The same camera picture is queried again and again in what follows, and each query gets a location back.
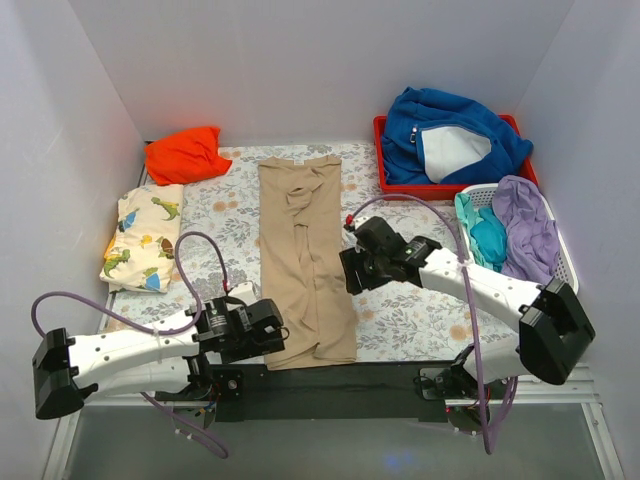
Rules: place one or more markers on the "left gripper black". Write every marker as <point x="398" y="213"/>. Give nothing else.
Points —
<point x="270" y="329"/>

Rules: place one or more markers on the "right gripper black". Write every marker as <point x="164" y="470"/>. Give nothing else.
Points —
<point x="353" y="272"/>

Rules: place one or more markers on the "beige t shirt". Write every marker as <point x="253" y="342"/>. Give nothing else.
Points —
<point x="300" y="240"/>

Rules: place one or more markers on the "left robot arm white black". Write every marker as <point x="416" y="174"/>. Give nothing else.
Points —
<point x="171" y="356"/>

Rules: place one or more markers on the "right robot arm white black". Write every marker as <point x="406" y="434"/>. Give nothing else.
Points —
<point x="552" y="327"/>

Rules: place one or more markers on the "floral table cloth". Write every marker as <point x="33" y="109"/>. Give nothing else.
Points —
<point x="398" y="322"/>

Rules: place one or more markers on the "teal t shirt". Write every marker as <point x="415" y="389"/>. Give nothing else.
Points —
<point x="487" y="235"/>

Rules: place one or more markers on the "dinosaur print folded t shirt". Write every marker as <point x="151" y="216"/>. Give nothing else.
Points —
<point x="140" y="256"/>

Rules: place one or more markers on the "white perforated laundry basket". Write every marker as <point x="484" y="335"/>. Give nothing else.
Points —
<point x="481" y="195"/>

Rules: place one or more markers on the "blue white hoodie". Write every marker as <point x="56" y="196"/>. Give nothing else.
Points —
<point x="432" y="137"/>

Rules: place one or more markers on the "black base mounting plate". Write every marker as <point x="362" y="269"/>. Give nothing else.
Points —
<point x="367" y="390"/>

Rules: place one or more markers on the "purple t shirt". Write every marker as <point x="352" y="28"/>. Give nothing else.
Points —
<point x="532" y="243"/>

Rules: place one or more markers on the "orange folded t shirt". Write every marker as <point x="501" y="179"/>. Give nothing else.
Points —
<point x="186" y="157"/>

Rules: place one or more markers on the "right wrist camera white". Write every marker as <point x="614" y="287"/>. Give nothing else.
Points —
<point x="351" y="223"/>

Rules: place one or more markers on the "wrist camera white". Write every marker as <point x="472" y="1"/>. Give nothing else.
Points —
<point x="351" y="223"/>
<point x="245" y="291"/>

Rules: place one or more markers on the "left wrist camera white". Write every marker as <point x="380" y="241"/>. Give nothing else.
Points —
<point x="245" y="291"/>

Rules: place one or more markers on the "aluminium frame rail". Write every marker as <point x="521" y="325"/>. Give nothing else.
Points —
<point x="550" y="433"/>

